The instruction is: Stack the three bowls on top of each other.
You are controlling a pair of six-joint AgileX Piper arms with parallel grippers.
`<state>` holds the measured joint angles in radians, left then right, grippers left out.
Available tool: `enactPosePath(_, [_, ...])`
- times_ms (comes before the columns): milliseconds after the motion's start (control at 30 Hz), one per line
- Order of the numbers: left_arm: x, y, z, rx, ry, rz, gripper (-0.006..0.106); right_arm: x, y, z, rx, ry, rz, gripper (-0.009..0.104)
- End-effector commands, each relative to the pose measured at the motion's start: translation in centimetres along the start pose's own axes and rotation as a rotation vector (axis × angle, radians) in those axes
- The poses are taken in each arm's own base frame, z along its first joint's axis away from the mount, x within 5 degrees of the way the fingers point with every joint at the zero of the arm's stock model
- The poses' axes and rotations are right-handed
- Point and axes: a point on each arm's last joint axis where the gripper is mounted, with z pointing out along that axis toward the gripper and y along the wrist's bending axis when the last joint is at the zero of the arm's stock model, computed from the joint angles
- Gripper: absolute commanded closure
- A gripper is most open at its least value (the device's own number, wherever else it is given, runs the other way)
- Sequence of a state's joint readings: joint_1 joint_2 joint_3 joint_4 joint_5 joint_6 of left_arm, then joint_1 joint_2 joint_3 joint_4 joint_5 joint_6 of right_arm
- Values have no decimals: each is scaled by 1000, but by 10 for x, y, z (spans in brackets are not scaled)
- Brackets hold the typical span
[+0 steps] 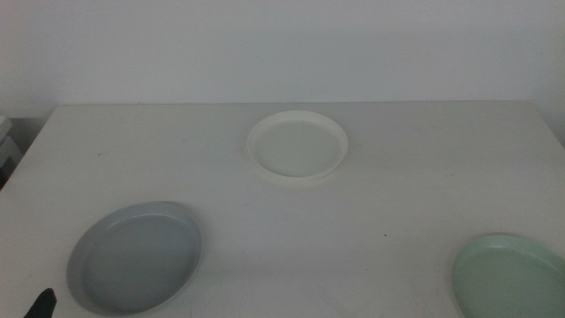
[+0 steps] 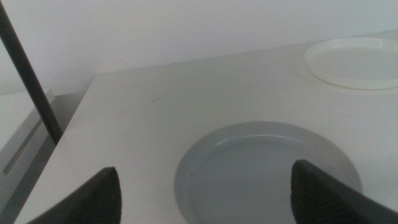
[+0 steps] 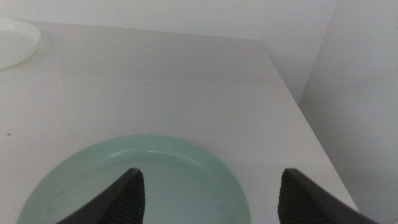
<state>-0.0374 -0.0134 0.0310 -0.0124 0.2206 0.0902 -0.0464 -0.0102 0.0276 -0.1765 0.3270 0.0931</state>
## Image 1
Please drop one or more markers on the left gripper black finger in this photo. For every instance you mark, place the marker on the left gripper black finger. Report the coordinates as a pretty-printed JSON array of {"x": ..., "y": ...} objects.
[{"x": 44, "y": 305}]

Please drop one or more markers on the grey shallow bowl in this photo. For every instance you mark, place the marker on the grey shallow bowl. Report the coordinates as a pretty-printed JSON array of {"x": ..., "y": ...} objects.
[{"x": 137, "y": 260}]

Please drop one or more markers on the white shallow bowl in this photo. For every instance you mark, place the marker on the white shallow bowl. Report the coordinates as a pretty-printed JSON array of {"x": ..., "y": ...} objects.
[{"x": 298, "y": 148}]

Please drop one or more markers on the pale green shallow bowl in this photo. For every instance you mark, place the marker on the pale green shallow bowl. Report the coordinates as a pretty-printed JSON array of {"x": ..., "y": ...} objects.
[{"x": 512, "y": 282}]

